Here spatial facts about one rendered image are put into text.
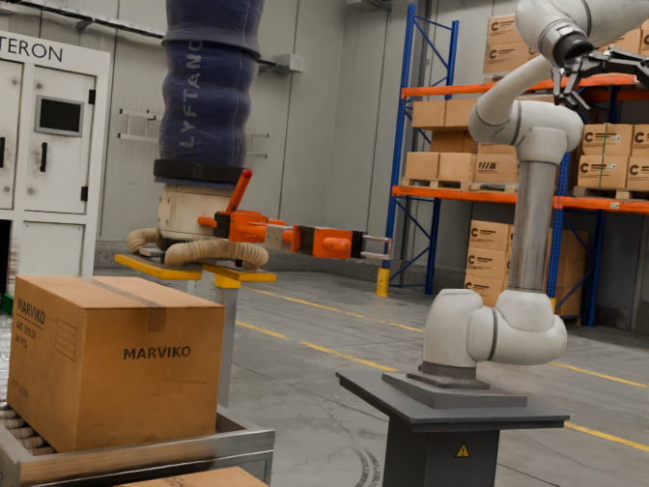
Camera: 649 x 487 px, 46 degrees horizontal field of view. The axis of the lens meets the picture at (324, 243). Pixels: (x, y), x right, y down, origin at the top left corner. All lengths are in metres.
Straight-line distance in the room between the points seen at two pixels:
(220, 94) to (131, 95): 10.04
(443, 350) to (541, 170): 0.58
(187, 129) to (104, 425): 0.78
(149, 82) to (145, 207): 1.87
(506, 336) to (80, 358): 1.14
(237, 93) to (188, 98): 0.11
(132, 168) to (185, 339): 9.78
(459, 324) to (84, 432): 1.03
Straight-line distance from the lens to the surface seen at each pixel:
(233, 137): 1.81
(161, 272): 1.69
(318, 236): 1.30
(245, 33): 1.85
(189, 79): 1.82
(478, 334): 2.19
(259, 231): 1.51
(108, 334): 2.00
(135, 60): 11.90
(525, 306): 2.22
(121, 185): 11.73
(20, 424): 2.43
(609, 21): 1.82
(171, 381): 2.10
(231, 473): 2.06
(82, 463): 1.97
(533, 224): 2.25
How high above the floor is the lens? 1.26
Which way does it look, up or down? 3 degrees down
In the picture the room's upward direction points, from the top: 5 degrees clockwise
